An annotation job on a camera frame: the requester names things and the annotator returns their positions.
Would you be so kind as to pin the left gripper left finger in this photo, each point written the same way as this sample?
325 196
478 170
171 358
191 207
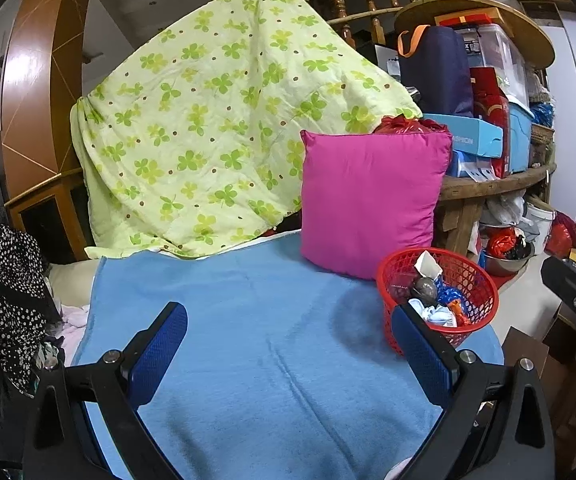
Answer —
61 443

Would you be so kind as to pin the white blue face mask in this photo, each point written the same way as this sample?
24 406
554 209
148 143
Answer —
440 316

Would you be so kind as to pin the orange wrapper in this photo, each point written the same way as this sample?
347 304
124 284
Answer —
457 307

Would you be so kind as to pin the red mesh trash basket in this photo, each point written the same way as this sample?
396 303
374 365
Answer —
396 273

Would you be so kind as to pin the cardboard box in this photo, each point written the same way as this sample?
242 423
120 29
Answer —
554 357

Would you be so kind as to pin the wooden cabinet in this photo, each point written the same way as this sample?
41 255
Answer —
41 82

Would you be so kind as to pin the turquoise plastic container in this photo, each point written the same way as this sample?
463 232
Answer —
520 127

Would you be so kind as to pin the light blue fashion box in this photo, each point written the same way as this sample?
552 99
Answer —
471 135

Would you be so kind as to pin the black white spotted garment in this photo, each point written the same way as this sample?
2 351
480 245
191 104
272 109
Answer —
27 309

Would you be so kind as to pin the blue plastic bag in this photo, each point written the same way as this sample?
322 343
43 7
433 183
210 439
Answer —
446 293

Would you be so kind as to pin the red gift box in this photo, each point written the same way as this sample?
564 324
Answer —
491 104

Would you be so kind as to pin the navy bag orange handles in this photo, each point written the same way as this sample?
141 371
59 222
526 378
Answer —
433 60

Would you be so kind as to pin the old wooden round table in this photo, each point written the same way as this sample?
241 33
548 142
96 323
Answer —
461 201

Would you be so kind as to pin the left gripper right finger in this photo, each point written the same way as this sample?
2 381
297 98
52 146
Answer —
494 422

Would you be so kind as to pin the blue toothpaste box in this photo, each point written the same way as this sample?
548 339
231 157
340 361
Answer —
427 267

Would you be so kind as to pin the red plastic bag bundle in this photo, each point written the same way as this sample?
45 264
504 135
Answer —
401 124

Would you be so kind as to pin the steel bowl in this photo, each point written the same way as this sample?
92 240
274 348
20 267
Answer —
501 267

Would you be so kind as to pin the green clover quilt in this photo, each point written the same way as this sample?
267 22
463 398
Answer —
193 144

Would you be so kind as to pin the magenta pillow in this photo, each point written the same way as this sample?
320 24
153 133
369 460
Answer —
367 195

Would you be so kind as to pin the black plastic bag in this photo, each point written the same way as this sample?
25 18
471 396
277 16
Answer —
425 290

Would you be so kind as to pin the pink bed sheet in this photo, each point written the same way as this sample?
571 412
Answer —
70 286

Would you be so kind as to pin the blue fleece blanket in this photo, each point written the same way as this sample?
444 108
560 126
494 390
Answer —
284 372

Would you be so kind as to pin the green patterned cloth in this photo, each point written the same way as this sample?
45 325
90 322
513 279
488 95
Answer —
49 355

